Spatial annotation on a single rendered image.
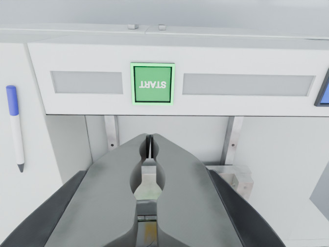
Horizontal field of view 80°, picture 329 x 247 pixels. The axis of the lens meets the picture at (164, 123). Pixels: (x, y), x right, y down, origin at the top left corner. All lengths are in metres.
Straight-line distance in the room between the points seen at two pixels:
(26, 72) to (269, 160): 0.54
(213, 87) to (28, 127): 0.27
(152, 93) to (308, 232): 0.81
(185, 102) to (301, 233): 0.75
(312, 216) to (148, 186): 0.71
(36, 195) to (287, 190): 0.62
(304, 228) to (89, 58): 0.89
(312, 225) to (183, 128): 0.67
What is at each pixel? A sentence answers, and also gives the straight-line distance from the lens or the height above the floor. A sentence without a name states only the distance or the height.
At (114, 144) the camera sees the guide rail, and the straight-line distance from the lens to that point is 0.45.
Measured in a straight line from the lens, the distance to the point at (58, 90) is 0.30.
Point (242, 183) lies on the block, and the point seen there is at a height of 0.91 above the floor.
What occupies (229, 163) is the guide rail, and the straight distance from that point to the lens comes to 0.51.
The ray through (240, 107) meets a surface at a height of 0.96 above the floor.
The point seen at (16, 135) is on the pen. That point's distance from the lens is 0.34.
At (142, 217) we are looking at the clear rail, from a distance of 0.53.
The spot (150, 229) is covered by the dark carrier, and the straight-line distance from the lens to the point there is 0.56.
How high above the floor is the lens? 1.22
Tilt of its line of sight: 62 degrees down
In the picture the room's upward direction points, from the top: 175 degrees clockwise
